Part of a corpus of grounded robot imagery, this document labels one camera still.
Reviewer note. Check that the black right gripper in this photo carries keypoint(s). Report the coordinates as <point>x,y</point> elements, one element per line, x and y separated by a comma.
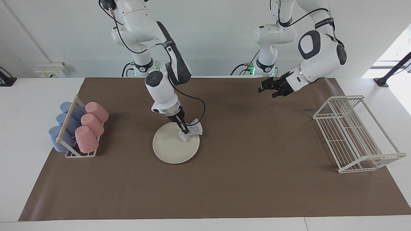
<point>176,116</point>

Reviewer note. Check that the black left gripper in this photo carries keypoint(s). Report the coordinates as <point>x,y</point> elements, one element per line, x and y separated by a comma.
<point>281,85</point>

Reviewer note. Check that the clear plastic wrapper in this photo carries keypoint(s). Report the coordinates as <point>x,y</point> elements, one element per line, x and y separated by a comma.
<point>194,130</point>

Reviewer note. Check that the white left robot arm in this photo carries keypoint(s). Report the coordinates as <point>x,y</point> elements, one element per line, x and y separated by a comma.
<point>321,54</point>

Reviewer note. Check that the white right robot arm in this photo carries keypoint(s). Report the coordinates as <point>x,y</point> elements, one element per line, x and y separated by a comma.
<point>160,86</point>

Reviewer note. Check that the cream round plate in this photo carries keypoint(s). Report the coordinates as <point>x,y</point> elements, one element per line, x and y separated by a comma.
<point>170,147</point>

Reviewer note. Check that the brown table mat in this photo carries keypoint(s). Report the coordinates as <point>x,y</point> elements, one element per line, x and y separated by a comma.
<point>240,192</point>

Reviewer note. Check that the pink plastic cup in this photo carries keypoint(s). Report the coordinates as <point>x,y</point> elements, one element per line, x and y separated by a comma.
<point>96,110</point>
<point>86,139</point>
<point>92,124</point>

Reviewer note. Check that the cup holder rack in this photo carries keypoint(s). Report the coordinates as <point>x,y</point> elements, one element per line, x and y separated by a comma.
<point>68,118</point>

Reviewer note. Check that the blue plastic cup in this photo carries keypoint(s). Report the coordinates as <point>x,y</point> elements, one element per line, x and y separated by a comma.
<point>65,106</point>
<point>61,119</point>
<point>54,136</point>

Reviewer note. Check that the black angled stand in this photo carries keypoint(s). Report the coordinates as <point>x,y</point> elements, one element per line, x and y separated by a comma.
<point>390,72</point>

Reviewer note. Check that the white wall socket box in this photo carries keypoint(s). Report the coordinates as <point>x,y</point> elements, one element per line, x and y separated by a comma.
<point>49,70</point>

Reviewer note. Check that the black table clamp mount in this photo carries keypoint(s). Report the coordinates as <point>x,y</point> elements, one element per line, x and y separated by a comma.
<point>6,80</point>

